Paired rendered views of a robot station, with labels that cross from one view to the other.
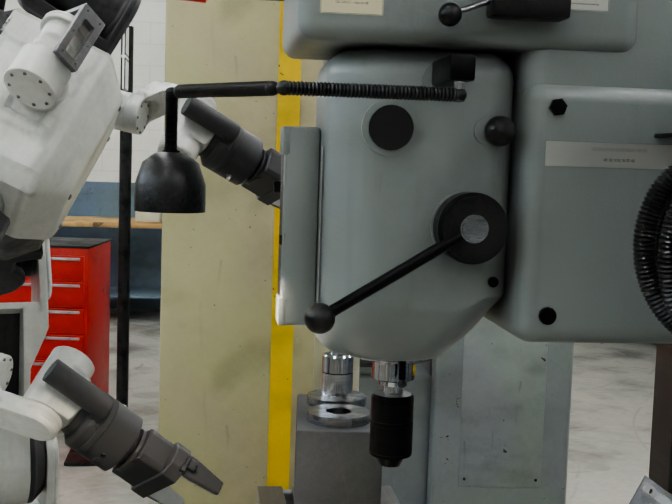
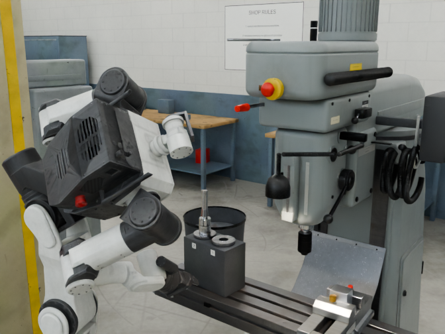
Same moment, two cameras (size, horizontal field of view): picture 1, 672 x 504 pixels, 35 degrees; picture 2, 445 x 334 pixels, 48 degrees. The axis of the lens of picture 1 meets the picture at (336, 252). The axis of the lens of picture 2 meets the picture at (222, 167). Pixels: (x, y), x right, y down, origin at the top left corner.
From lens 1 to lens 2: 1.34 m
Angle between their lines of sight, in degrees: 46
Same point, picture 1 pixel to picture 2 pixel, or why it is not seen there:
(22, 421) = (153, 285)
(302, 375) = not seen: hidden behind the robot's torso
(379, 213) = (330, 181)
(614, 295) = (364, 188)
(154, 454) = (183, 279)
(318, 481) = (230, 266)
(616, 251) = (365, 176)
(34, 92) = (183, 153)
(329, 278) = (314, 204)
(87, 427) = (170, 278)
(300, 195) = (296, 178)
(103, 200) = not seen: outside the picture
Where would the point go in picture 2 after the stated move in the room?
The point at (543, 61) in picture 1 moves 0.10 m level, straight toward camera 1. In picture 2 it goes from (356, 126) to (381, 130)
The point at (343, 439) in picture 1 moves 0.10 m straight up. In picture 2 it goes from (236, 249) to (236, 224)
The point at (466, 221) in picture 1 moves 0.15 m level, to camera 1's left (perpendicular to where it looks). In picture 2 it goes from (351, 179) to (325, 188)
